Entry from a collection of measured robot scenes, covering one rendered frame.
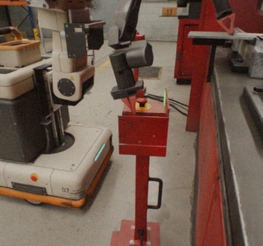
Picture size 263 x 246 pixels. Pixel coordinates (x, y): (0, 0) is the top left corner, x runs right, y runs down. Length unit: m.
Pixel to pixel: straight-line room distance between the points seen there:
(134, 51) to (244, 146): 0.36
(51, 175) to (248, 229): 1.15
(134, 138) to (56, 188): 0.76
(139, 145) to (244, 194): 0.44
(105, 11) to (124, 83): 8.02
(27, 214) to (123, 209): 0.56
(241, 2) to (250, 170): 1.70
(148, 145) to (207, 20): 1.44
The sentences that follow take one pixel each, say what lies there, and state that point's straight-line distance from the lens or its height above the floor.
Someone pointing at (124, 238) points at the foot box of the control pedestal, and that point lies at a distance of 1.22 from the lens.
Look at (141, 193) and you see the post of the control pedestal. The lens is 0.98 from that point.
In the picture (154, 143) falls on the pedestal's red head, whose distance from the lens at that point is 0.74.
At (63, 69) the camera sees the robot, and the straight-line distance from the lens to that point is 1.23.
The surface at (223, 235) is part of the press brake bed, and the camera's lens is 0.46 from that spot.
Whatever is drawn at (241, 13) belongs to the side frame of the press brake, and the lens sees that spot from 2.03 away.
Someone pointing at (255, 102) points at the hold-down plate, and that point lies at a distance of 0.62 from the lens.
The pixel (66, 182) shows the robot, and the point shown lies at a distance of 1.33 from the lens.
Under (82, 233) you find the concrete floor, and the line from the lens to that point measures 1.41.
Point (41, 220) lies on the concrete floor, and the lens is 1.52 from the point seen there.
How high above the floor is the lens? 1.12
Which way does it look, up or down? 26 degrees down
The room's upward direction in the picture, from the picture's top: straight up
